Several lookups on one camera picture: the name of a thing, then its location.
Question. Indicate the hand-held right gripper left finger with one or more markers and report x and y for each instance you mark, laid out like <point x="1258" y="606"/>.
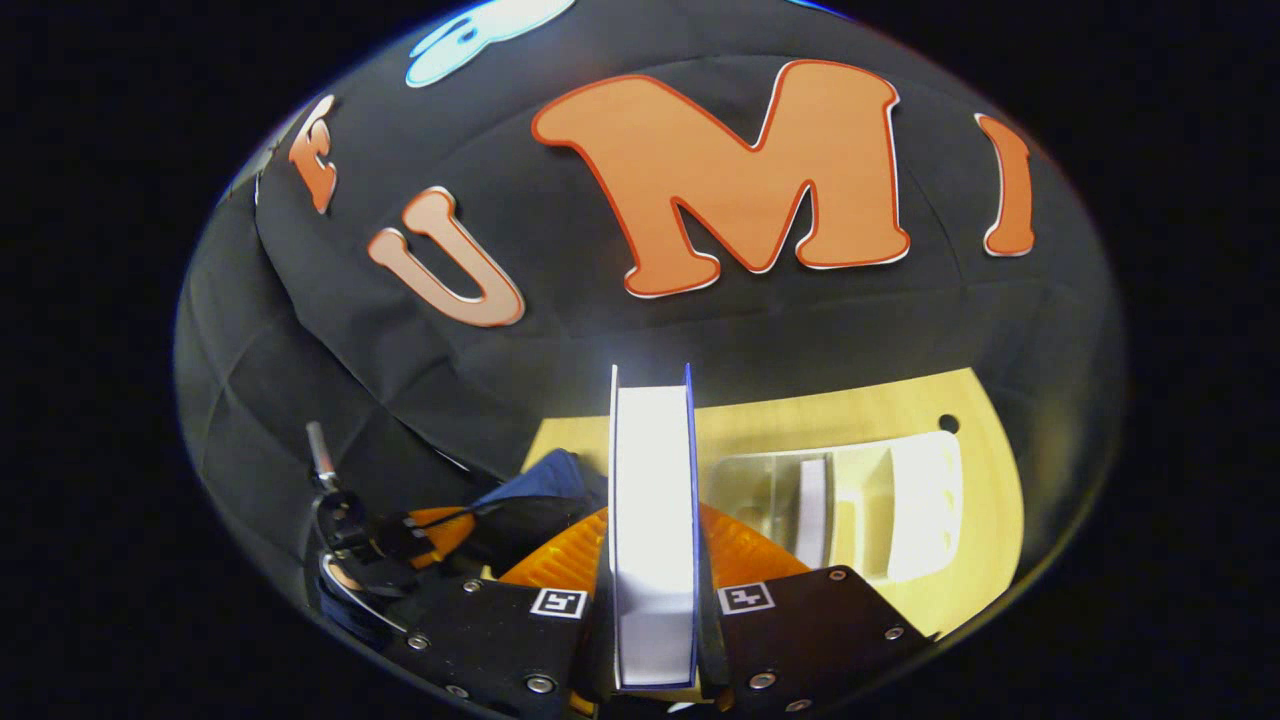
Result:
<point x="500" y="640"/>

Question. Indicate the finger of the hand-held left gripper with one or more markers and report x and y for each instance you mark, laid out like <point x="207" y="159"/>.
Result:
<point x="440" y="530"/>

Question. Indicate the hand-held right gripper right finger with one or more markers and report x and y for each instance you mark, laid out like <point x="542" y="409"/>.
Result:
<point x="800" y="640"/>

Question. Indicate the blue schoolbag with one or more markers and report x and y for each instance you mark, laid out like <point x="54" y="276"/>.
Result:
<point x="545" y="490"/>

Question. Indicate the white cover book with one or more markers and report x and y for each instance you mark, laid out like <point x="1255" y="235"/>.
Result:
<point x="812" y="510"/>

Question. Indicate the white bookshelf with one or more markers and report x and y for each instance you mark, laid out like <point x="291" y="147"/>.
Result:
<point x="920" y="500"/>

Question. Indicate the blue cover book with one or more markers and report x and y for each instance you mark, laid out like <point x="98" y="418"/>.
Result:
<point x="652" y="520"/>

